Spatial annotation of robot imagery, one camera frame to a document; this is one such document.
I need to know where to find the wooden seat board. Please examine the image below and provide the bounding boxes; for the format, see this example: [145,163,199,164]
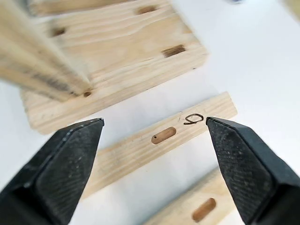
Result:
[20,0,210,135]

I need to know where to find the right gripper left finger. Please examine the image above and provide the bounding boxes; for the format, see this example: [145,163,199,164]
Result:
[0,117,105,225]

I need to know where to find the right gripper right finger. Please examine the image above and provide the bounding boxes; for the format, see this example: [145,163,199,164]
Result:
[205,116,300,225]

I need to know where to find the wooden bar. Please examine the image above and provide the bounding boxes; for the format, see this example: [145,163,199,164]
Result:
[27,0,139,17]

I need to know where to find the wooden leg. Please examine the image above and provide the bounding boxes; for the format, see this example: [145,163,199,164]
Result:
[143,167,240,225]
[82,91,238,200]
[0,0,92,103]

